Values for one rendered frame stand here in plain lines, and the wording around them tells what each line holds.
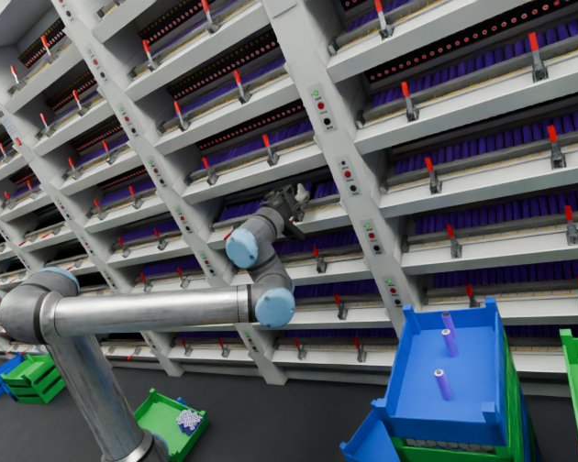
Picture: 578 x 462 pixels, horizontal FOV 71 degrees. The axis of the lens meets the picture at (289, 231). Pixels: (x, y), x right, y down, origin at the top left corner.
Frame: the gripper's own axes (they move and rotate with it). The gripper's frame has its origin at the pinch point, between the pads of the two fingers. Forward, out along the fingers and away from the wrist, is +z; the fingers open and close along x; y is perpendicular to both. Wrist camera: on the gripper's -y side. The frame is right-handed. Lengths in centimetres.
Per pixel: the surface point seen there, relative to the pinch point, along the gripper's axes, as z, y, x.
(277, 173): -4.0, 10.2, 3.0
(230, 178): -3.5, 13.0, 21.5
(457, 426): -56, -27, -47
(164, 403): -31, -71, 95
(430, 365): -39, -31, -39
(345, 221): -4.1, -9.5, -12.6
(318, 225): -4.3, -9.3, -3.3
